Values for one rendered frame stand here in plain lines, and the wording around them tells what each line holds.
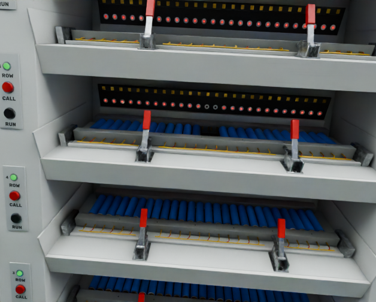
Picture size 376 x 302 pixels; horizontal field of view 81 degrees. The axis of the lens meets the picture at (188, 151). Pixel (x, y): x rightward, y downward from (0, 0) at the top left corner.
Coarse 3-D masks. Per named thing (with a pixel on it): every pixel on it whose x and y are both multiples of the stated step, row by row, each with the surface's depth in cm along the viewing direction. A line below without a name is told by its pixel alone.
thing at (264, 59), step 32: (128, 0) 48; (160, 0) 48; (32, 32) 35; (64, 32) 40; (96, 32) 41; (128, 32) 41; (160, 32) 51; (192, 32) 50; (224, 32) 50; (256, 32) 49; (288, 32) 50; (320, 32) 49; (64, 64) 37; (96, 64) 36; (128, 64) 36; (160, 64) 36; (192, 64) 36; (224, 64) 35; (256, 64) 35; (288, 64) 35; (320, 64) 34; (352, 64) 34
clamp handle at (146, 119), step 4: (144, 112) 40; (148, 112) 40; (144, 116) 40; (148, 116) 40; (144, 120) 39; (148, 120) 39; (144, 124) 39; (148, 124) 39; (144, 128) 39; (148, 128) 39; (144, 132) 39; (144, 136) 39; (144, 140) 39; (144, 144) 39; (144, 148) 39
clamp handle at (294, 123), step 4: (292, 120) 39; (296, 120) 39; (292, 124) 39; (296, 124) 39; (292, 128) 39; (296, 128) 39; (292, 132) 39; (296, 132) 39; (292, 136) 38; (296, 136) 38; (292, 140) 39; (296, 140) 39; (292, 144) 38; (296, 144) 38; (292, 148) 38; (296, 148) 38; (292, 152) 38; (296, 152) 38; (292, 156) 38; (296, 156) 38
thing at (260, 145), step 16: (80, 128) 45; (128, 144) 43; (160, 144) 44; (176, 144) 44; (192, 144) 44; (208, 144) 44; (224, 144) 43; (240, 144) 43; (256, 144) 43; (272, 144) 43; (288, 144) 43; (304, 144) 43; (320, 144) 43; (336, 144) 44
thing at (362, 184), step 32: (64, 128) 44; (352, 128) 47; (64, 160) 38; (96, 160) 39; (128, 160) 39; (160, 160) 40; (192, 160) 40; (224, 160) 41; (256, 160) 41; (352, 160) 43; (256, 192) 39; (288, 192) 39; (320, 192) 38; (352, 192) 38
